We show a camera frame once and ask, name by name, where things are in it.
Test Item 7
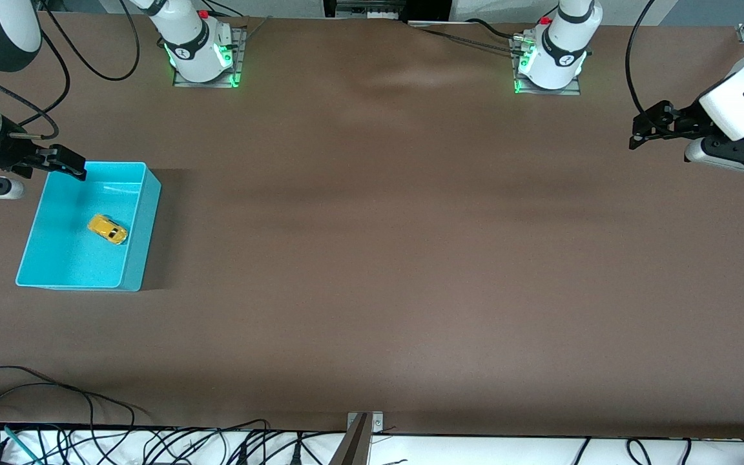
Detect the yellow beetle toy car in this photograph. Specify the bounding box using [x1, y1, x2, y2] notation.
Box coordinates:
[87, 214, 129, 246]

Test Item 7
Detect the turquoise plastic bin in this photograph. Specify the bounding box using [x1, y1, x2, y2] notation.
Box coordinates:
[15, 161, 162, 293]

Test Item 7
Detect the black equipment stand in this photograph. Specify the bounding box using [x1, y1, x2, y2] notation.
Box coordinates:
[324, 0, 453, 24]

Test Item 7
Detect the black looping right arm cable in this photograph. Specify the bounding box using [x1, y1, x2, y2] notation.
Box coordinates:
[41, 0, 141, 83]

